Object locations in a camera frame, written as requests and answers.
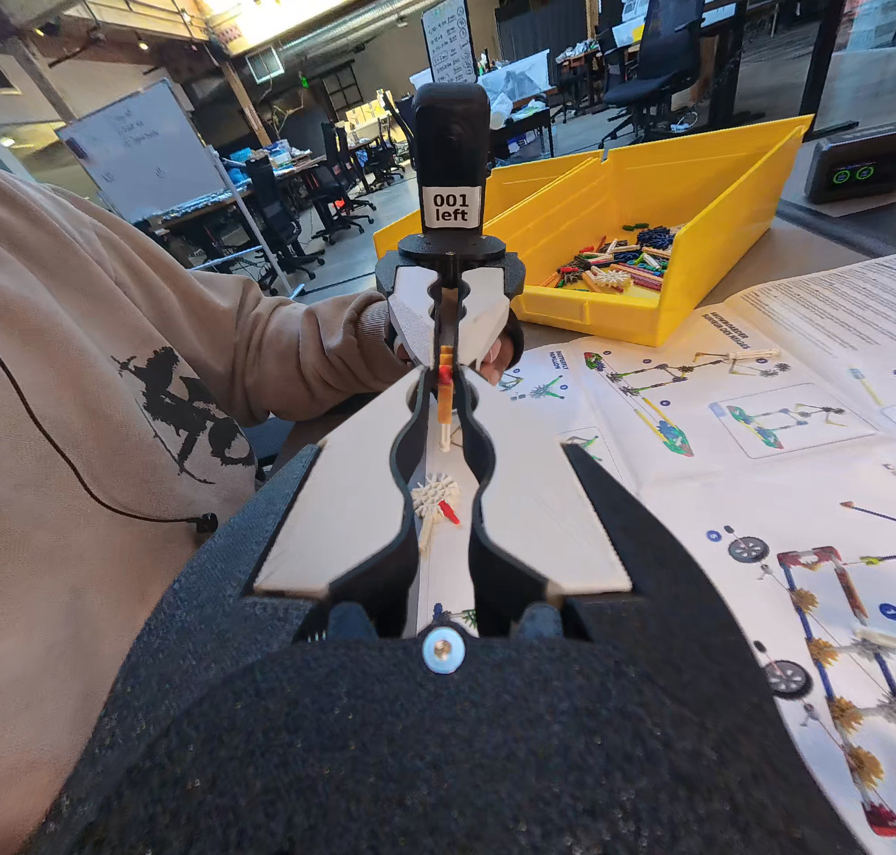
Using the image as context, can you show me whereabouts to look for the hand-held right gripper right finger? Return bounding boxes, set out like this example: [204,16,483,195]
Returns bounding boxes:
[455,368,636,602]

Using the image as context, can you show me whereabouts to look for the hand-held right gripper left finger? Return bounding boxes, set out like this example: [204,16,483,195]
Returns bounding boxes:
[251,367,431,602]

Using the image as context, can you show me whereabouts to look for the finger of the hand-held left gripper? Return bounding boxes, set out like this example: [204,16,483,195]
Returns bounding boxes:
[387,267,443,369]
[454,267,511,371]

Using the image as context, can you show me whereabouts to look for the white snowflake connector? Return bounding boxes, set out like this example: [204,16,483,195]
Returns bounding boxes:
[410,473,462,520]

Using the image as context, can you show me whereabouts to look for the person's left hand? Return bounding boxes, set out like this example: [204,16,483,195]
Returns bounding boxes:
[480,336,517,387]

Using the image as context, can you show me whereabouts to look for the yellow plastic parts bin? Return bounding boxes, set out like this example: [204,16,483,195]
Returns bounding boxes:
[482,113,816,349]
[372,151,604,262]

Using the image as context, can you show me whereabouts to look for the small whiteboard sign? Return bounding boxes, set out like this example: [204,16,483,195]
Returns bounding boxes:
[420,0,478,87]

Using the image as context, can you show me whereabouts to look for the black office chair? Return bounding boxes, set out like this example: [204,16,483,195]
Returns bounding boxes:
[244,157,328,290]
[599,0,716,145]
[307,119,377,245]

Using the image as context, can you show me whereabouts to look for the pile of toy pieces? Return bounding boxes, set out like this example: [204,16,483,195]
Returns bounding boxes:
[538,221,685,295]

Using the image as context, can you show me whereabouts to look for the white printed instruction sheet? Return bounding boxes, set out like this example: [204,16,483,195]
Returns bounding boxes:
[408,253,896,855]

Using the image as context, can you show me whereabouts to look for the person's beige hoodie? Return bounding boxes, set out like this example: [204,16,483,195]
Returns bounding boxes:
[0,168,296,855]

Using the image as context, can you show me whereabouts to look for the whiteboard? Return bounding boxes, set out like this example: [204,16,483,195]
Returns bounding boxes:
[55,77,230,227]

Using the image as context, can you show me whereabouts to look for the black device with green lights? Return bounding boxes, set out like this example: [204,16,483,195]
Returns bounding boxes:
[803,123,896,206]

